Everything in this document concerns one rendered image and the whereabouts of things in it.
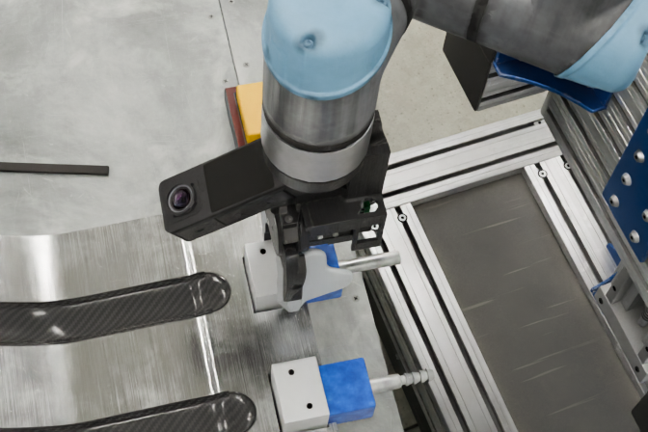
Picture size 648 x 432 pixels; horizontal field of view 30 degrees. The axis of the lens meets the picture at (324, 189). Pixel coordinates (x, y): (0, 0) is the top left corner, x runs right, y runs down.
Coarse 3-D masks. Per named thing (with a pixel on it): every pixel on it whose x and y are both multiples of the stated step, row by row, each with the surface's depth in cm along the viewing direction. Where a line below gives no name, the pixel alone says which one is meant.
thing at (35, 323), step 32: (128, 288) 101; (160, 288) 102; (192, 288) 102; (224, 288) 102; (0, 320) 98; (32, 320) 99; (64, 320) 100; (96, 320) 101; (128, 320) 101; (160, 320) 100; (128, 416) 96; (160, 416) 96; (192, 416) 97; (224, 416) 97
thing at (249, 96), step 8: (240, 88) 118; (248, 88) 118; (256, 88) 118; (240, 96) 117; (248, 96) 118; (256, 96) 118; (240, 104) 117; (248, 104) 117; (256, 104) 117; (240, 112) 118; (248, 112) 117; (256, 112) 117; (248, 120) 116; (256, 120) 116; (248, 128) 116; (256, 128) 116; (248, 136) 116; (256, 136) 116
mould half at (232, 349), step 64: (0, 256) 101; (64, 256) 103; (128, 256) 103; (192, 256) 103; (192, 320) 100; (256, 320) 100; (0, 384) 95; (64, 384) 97; (128, 384) 97; (192, 384) 97; (256, 384) 97
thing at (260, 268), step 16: (256, 256) 100; (272, 256) 100; (336, 256) 102; (368, 256) 103; (384, 256) 103; (400, 256) 103; (256, 272) 99; (272, 272) 99; (352, 272) 103; (256, 288) 99; (272, 288) 99; (256, 304) 99; (272, 304) 100
